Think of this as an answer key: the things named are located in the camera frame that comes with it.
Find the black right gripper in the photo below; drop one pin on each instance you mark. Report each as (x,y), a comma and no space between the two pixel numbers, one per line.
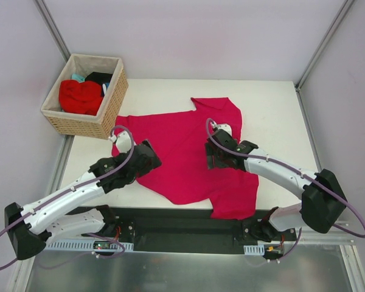
(215,159)

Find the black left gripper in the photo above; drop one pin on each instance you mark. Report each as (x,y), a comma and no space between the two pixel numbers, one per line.
(150,155)

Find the magenta pink t shirt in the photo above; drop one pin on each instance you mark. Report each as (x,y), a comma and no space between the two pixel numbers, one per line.
(183,178)

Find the wicker basket with liner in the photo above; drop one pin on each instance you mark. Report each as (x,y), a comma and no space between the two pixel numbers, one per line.
(100,125)

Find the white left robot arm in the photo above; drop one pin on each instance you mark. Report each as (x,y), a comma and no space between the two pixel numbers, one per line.
(32,227)

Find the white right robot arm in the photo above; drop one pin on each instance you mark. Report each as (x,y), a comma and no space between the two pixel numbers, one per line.
(321,197)

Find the red t shirt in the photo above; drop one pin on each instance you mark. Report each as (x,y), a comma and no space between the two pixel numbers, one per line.
(80,98)

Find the black t shirt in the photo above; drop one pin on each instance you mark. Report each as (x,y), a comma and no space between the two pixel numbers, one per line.
(101,78)

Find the light blue t shirt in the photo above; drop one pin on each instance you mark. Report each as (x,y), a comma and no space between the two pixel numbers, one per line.
(77,78)

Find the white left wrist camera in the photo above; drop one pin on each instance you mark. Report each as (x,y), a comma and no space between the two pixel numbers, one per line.
(121,143)

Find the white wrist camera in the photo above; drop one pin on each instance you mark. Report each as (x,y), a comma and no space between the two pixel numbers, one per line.
(121,143)
(223,126)

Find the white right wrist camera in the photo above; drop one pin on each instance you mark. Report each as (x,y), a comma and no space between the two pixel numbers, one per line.
(223,126)

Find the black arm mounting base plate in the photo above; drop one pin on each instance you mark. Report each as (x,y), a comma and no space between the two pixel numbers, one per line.
(180,230)

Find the right white cable duct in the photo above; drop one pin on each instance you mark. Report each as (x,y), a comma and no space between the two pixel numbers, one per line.
(254,250)

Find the white cable duct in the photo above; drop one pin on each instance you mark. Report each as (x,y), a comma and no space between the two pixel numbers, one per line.
(88,245)
(254,250)

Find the left white cable duct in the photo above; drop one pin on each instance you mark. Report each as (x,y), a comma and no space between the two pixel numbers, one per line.
(88,245)

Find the aluminium frame rail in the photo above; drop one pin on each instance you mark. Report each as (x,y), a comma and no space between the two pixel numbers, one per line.
(334,236)

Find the right aluminium frame post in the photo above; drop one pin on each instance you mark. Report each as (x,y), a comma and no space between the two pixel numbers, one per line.
(339,18)

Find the aluminium frame post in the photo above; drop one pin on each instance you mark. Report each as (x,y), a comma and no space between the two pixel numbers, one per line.
(339,18)
(53,28)

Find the left aluminium frame post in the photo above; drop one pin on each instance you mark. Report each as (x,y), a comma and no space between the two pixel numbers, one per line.
(53,28)

